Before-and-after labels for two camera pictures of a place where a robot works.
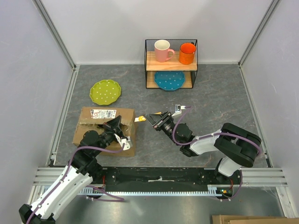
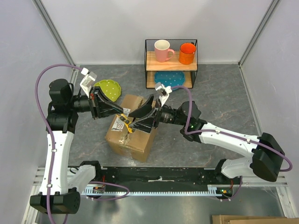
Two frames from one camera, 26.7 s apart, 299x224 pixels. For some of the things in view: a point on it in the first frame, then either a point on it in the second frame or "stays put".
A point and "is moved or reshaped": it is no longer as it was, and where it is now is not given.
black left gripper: x=113 y=126 → x=103 y=110
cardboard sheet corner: x=238 y=219 stays put
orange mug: x=187 y=51 stays put
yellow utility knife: x=142 y=118 is moved or reshaped
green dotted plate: x=105 y=92 stays put
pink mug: x=161 y=47 stays put
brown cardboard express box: x=91 y=117 → x=138 y=143
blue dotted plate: x=170 y=80 stays put
